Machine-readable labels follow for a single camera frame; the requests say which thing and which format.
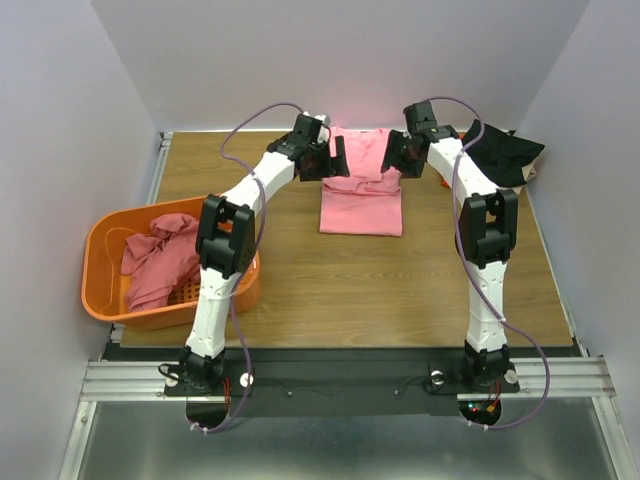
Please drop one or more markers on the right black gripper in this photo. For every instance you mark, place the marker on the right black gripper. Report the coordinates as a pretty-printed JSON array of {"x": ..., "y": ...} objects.
[{"x": 403, "y": 156}]

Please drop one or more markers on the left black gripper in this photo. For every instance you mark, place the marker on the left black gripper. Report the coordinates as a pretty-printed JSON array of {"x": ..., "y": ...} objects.
[{"x": 334, "y": 167}]

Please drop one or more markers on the light pink t shirt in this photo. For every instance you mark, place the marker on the light pink t shirt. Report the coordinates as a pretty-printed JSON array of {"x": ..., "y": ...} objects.
[{"x": 368, "y": 201}]

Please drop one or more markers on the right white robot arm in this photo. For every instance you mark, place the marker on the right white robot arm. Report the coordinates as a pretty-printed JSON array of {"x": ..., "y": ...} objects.
[{"x": 485, "y": 221}]

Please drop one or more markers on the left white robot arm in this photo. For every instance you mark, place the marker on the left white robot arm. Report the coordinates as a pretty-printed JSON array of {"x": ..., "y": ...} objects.
[{"x": 227, "y": 238}]

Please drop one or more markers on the folded black t shirt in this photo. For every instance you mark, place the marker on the folded black t shirt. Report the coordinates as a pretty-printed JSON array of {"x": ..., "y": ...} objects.
[{"x": 500, "y": 156}]

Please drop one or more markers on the folded beige t shirt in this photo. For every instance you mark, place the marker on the folded beige t shirt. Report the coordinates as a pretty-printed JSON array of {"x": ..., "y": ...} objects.
[{"x": 528, "y": 173}]

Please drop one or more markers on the dusty rose shirt in basket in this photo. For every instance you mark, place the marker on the dusty rose shirt in basket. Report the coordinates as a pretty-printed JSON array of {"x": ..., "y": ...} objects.
[{"x": 160, "y": 262}]

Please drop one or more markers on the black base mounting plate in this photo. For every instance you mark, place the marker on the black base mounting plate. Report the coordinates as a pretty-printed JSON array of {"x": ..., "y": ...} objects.
[{"x": 323, "y": 382}]

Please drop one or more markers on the orange plastic basket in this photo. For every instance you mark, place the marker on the orange plastic basket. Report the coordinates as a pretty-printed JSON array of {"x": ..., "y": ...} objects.
[{"x": 104, "y": 286}]

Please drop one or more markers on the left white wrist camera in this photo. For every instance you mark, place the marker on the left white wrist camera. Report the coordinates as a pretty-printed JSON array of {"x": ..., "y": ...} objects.
[{"x": 324, "y": 119}]

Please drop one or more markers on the aluminium frame rail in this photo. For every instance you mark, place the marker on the aluminium frame rail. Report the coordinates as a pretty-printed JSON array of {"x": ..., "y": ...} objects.
[{"x": 130, "y": 381}]

